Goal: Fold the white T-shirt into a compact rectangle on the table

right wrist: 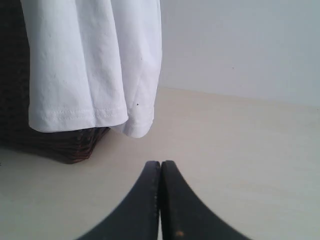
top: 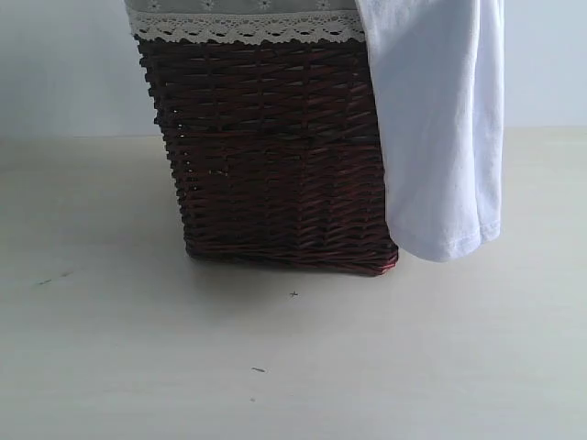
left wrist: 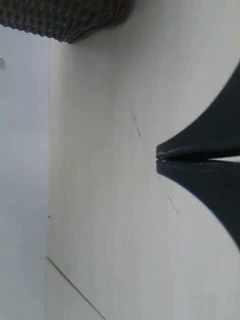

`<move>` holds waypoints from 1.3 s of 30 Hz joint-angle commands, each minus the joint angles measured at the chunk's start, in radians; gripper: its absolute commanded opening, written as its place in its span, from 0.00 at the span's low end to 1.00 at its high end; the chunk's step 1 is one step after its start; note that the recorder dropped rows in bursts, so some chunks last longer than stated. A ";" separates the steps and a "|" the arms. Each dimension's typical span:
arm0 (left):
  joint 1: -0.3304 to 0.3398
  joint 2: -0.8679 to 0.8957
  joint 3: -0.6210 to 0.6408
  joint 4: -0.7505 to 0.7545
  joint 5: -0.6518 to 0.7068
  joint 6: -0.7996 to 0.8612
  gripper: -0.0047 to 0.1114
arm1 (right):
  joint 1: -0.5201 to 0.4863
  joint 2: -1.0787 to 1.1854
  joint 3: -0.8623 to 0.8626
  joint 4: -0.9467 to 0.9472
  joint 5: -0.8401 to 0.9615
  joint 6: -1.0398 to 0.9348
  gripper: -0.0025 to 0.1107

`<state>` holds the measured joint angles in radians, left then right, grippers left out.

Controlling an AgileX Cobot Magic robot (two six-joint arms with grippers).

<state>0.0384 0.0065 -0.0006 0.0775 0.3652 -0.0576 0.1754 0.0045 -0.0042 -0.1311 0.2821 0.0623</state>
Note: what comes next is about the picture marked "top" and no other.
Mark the white t-shirt red logo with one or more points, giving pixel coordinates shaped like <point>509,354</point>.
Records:
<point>437,72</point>

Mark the dark brown wicker basket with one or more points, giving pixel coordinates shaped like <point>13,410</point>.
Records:
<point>274,151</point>

